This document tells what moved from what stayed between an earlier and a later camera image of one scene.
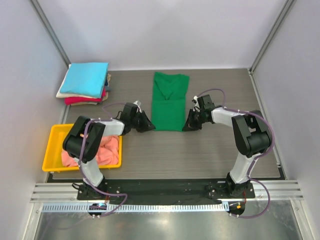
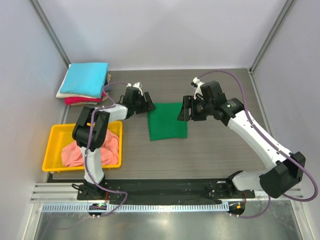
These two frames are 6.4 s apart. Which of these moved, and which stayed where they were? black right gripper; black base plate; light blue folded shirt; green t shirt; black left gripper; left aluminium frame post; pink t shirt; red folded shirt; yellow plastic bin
Moved: black right gripper; black left gripper; green t shirt
Stayed: red folded shirt; pink t shirt; yellow plastic bin; black base plate; left aluminium frame post; light blue folded shirt
